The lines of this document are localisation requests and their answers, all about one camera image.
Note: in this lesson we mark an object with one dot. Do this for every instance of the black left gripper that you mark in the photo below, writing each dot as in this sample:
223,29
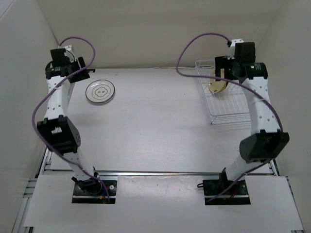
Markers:
81,75

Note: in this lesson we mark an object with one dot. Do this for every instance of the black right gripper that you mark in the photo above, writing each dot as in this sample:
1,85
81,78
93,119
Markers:
222,62

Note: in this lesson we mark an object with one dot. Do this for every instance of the beige plate front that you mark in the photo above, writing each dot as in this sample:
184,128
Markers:
216,86

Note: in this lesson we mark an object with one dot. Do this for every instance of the white plate with dark rings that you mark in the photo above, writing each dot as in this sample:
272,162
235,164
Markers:
100,92

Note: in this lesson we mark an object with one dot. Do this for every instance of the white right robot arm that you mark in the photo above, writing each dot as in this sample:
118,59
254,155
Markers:
267,138

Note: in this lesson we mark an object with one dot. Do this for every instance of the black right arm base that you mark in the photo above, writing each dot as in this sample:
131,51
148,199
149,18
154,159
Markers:
236,195

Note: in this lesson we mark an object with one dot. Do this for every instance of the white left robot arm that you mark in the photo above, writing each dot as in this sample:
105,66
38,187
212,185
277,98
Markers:
56,128

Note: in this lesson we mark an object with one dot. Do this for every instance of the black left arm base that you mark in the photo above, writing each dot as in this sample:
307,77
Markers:
94,192

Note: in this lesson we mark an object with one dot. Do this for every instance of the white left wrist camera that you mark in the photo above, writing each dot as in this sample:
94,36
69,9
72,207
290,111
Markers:
68,52

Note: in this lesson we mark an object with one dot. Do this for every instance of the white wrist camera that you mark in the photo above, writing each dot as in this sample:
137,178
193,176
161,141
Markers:
231,48
68,52

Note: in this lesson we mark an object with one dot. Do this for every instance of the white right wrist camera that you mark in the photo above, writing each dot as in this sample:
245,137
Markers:
231,48

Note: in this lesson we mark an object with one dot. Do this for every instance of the white wire dish rack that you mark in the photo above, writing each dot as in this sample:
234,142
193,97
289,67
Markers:
226,107

